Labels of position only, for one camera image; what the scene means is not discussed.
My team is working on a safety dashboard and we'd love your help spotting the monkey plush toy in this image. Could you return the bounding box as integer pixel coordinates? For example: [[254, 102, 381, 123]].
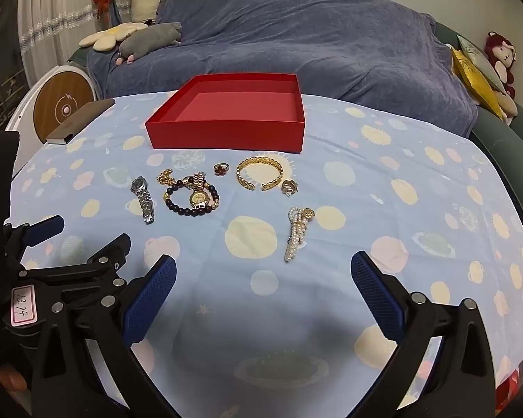
[[484, 31, 518, 99]]

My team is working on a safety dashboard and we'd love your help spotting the silver wrist watch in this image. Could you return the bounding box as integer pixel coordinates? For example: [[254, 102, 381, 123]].
[[130, 176, 156, 226]]

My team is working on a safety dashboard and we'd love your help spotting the grey plush toy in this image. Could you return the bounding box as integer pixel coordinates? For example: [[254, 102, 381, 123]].
[[117, 22, 184, 67]]

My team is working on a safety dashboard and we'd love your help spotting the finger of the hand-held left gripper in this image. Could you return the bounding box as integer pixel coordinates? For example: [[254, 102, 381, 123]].
[[4, 215, 65, 266], [76, 233, 131, 281]]

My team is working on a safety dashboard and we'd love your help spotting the grey green cushion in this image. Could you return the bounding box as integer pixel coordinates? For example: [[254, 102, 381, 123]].
[[457, 35, 506, 92]]

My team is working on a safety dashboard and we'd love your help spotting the blue planet print tablecloth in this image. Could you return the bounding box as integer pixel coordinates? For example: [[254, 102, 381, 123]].
[[9, 91, 523, 418]]

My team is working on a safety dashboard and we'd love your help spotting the dark bead bracelet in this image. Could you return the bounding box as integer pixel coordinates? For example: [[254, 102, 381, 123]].
[[164, 178, 221, 217]]

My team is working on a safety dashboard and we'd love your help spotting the gold bangle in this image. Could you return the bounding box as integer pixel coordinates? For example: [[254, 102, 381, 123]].
[[236, 156, 285, 192]]

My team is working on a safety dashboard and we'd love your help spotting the gold chain bracelet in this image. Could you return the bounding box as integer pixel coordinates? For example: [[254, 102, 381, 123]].
[[157, 170, 188, 189]]

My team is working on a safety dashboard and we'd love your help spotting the red cardboard box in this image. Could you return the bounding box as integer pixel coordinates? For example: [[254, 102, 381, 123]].
[[145, 74, 306, 154]]

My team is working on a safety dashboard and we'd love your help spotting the green sofa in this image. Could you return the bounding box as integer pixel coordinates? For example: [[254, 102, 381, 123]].
[[431, 22, 523, 245]]

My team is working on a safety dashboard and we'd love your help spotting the blue covered sofa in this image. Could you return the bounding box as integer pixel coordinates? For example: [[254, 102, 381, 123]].
[[87, 0, 480, 138]]

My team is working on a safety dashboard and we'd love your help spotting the dark brown notebook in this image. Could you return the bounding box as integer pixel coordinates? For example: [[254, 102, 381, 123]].
[[46, 98, 116, 145]]

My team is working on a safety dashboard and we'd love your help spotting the yellow cushion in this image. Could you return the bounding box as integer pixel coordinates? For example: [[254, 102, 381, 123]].
[[451, 47, 506, 120]]

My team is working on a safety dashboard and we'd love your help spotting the red bow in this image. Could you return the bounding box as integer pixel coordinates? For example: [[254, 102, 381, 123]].
[[92, 0, 116, 20]]

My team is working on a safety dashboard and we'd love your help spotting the flower shaped pillow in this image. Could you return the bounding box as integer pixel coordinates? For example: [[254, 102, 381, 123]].
[[78, 22, 150, 51]]

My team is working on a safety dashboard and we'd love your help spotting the white round wooden-faced appliance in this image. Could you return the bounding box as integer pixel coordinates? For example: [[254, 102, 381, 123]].
[[6, 63, 99, 170]]

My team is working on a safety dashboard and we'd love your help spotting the pearl bracelet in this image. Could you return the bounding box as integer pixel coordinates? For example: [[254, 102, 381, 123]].
[[284, 207, 316, 263]]

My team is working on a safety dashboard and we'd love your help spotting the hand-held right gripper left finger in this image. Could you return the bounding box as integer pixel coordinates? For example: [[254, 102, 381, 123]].
[[30, 255, 177, 418]]

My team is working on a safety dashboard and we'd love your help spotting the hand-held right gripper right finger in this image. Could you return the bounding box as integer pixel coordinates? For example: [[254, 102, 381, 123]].
[[351, 251, 498, 418]]

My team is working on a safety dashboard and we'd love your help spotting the gold wrist watch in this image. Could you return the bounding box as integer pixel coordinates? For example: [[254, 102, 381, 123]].
[[187, 173, 210, 209]]

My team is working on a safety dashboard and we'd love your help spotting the white sheer curtain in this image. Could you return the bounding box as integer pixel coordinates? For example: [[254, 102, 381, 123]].
[[17, 0, 114, 79]]

